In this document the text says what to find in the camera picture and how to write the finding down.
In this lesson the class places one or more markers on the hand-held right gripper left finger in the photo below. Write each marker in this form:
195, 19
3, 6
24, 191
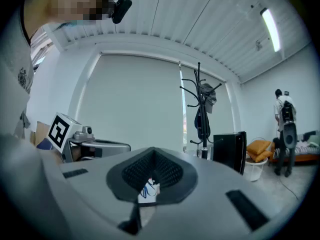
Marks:
125, 179

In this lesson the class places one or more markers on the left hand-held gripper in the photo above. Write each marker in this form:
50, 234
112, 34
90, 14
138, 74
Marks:
60, 131

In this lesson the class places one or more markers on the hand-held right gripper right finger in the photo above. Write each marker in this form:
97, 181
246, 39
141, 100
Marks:
180, 181

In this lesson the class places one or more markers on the black scooter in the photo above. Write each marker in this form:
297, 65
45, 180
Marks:
205, 149

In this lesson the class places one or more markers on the person's left hand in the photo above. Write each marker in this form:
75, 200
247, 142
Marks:
76, 153

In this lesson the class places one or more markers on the white roller blind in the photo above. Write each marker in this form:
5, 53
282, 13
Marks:
222, 119
130, 101

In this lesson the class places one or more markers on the person's grey t-shirt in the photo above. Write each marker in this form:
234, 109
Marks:
12, 71

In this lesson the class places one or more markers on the orange cushion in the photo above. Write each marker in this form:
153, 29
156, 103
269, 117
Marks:
262, 156
258, 146

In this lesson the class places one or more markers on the grey baseball cap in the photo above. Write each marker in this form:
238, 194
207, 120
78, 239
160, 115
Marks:
210, 99

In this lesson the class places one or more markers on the person's head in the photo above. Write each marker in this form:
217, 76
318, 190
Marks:
50, 6

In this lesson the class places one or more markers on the striped blanket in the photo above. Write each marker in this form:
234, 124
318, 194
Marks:
302, 150

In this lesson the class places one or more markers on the orange daybed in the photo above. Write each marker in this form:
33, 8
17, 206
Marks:
307, 157

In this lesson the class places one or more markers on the ceiling tube light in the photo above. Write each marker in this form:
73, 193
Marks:
271, 29

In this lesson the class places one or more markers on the black head-worn camera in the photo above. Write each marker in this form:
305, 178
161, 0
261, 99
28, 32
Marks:
121, 9

